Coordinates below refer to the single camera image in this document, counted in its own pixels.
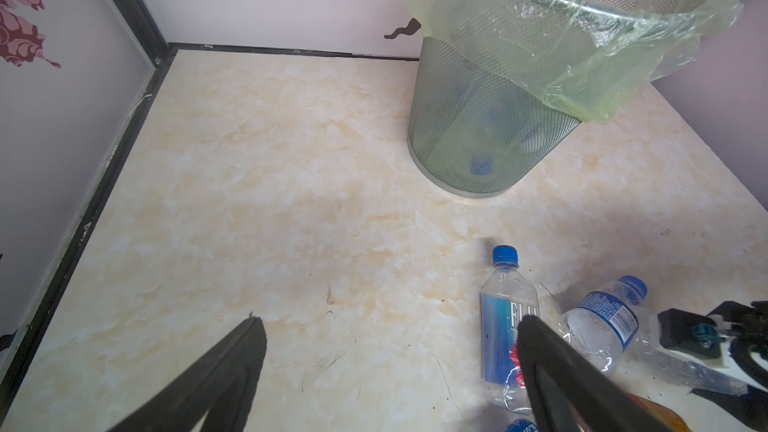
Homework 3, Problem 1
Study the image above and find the clear bottle blue label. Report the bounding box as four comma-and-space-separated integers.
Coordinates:
559, 275, 648, 376
504, 418, 538, 432

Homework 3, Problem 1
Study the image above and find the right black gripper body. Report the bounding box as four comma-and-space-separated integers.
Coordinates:
691, 301, 767, 431

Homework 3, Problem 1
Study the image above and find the mesh bin with green liner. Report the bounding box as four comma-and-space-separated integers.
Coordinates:
402, 0, 742, 198

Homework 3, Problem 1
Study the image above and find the Fiji bottle pink flower label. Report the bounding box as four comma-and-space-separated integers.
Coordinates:
480, 245, 539, 413

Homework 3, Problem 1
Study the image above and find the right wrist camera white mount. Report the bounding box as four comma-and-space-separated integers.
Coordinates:
649, 308, 767, 387

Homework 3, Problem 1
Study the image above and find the clear bottle blue label bottom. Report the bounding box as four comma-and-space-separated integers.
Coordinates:
504, 418, 538, 432

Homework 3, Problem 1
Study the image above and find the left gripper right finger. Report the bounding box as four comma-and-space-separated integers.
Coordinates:
517, 315, 666, 431

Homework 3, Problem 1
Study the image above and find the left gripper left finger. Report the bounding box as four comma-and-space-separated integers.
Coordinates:
112, 316, 267, 431

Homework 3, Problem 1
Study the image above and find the amber tea bottle red label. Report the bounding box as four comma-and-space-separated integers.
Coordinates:
627, 393, 692, 432

